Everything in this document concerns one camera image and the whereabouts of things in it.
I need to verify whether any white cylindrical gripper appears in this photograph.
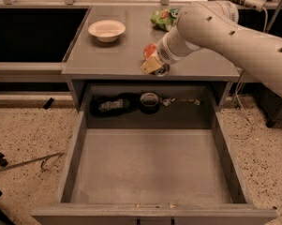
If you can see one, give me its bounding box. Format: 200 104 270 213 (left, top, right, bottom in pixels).
141 27 200 74

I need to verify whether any orange soda can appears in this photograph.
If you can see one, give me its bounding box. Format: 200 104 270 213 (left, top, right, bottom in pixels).
142 43 171 78

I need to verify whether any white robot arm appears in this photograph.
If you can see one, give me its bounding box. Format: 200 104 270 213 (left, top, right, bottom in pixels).
141 1 282 98

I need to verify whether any grey cabinet with top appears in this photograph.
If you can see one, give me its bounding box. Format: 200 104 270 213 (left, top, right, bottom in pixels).
62 4 239 108

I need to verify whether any open grey top drawer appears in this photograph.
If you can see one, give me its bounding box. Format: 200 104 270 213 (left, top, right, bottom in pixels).
32 83 276 225

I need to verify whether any black tape roll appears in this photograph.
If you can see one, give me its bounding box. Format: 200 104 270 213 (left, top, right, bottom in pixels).
140 92 159 114

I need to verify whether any green chip bag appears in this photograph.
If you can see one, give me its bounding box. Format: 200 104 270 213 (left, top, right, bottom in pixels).
150 7 180 32

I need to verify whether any white paper bowl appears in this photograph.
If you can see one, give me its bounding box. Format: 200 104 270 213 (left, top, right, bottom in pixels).
88 20 126 43

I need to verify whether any small black block on floor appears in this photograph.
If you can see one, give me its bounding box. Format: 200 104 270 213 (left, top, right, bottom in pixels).
43 97 54 110

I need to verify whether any thin metal rod on floor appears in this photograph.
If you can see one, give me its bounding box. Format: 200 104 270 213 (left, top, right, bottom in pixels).
0 152 64 173

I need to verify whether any white cable on floor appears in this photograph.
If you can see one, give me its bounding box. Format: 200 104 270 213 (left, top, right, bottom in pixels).
228 7 270 141

